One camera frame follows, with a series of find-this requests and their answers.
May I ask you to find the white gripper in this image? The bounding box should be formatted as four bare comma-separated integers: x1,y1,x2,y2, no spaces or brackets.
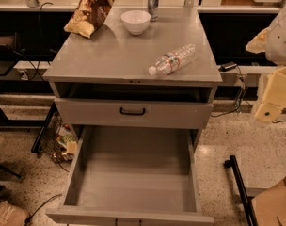
246,5,286,124

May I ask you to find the clear plastic water bottle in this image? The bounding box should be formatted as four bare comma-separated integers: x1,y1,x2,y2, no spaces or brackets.
149,43,197,75

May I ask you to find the grey drawer cabinet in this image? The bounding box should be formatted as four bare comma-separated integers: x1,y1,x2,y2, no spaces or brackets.
44,7,221,136

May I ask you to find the open grey lower drawer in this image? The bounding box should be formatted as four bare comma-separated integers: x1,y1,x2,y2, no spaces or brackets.
46,126,214,226

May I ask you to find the closed grey upper drawer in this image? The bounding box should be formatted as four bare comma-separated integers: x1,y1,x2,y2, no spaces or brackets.
55,98,213,129

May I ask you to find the black power adapter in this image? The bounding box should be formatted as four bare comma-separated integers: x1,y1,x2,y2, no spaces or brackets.
219,62,237,72

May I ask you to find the silver drink can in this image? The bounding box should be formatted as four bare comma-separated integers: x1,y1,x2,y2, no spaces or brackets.
148,0,159,22

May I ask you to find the cardboard box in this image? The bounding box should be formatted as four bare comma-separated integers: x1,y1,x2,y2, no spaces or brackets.
252,176,286,226

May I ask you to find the white ceramic bowl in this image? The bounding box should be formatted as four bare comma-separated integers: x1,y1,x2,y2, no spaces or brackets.
120,10,151,35

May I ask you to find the brown chip bag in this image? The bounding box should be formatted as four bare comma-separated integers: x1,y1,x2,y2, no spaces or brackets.
64,0,115,38

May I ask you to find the tan shoe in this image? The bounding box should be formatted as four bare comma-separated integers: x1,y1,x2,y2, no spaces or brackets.
0,201,29,226

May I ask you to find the black floor cable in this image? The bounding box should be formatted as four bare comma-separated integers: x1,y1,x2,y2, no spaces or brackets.
210,65,286,124

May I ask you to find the black metal cart frame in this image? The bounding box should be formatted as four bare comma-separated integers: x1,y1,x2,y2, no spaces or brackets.
224,155,258,226

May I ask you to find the black drawer handle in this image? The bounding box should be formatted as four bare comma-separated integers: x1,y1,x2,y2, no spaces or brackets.
119,107,146,116

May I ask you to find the black wire basket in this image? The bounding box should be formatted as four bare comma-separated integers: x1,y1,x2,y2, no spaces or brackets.
31,104,75,163

